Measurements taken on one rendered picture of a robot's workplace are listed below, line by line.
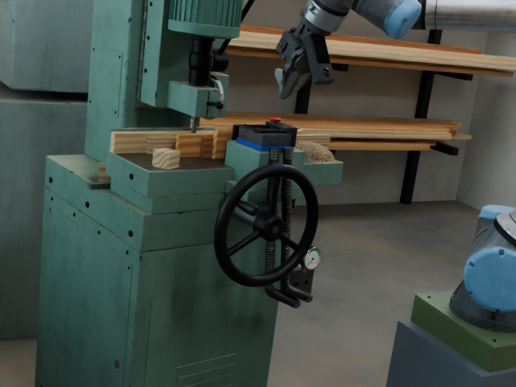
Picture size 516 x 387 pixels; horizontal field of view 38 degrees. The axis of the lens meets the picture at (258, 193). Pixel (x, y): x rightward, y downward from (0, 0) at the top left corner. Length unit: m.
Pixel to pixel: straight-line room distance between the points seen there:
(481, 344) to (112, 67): 1.16
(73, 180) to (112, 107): 0.22
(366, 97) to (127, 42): 3.25
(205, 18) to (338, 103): 3.21
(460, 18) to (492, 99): 3.90
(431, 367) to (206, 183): 0.70
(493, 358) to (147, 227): 0.83
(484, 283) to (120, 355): 0.87
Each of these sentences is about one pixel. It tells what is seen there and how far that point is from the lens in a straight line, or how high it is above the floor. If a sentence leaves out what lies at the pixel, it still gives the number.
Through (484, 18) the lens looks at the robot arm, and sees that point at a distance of 1.71.
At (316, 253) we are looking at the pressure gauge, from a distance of 1.96.
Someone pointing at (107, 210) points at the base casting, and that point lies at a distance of 1.84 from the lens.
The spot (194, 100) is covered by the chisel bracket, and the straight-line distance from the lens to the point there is 1.82.
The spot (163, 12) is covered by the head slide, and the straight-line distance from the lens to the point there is 1.90.
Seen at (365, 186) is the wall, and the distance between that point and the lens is 5.23.
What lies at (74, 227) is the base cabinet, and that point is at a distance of 2.02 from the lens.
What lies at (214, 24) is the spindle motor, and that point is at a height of 1.23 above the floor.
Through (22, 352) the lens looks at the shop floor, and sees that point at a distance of 2.79.
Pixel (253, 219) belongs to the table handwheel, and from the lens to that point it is 1.68.
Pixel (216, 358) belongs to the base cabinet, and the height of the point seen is 0.39.
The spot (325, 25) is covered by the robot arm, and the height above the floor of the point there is 1.26.
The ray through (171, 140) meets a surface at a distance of 1.85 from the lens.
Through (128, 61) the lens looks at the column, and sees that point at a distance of 1.97.
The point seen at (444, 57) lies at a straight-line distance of 4.80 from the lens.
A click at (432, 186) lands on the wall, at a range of 5.64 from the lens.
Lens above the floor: 1.30
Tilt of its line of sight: 15 degrees down
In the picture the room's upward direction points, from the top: 7 degrees clockwise
